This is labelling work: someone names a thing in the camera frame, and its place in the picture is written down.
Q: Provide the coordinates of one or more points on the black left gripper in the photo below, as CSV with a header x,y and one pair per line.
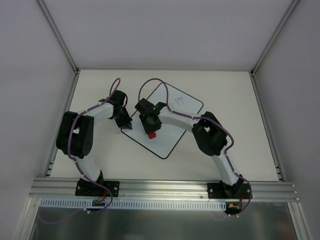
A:
x,y
122,119

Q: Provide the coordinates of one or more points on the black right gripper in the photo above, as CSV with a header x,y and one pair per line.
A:
x,y
152,124

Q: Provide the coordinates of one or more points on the red whiteboard eraser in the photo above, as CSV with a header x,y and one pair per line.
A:
x,y
151,135

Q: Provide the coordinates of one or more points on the white whiteboard black frame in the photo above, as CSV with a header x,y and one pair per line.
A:
x,y
168,136

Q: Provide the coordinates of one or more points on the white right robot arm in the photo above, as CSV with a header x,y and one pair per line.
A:
x,y
211,137

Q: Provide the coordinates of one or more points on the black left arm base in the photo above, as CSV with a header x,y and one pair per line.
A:
x,y
85,188

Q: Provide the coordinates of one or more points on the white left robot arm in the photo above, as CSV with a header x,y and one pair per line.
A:
x,y
75,137

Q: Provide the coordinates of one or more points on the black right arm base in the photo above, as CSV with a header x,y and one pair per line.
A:
x,y
221,190

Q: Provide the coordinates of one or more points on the aluminium front rail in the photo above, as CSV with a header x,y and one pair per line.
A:
x,y
133,189

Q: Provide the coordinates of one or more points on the white slotted cable duct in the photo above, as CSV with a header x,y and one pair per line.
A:
x,y
134,204

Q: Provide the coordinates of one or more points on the aluminium corner post left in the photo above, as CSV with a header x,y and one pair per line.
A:
x,y
57,34

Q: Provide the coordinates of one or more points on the aluminium corner post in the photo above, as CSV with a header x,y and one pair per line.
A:
x,y
275,34
57,34

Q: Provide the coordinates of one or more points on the aluminium corner post right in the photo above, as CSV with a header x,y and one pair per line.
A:
x,y
275,34

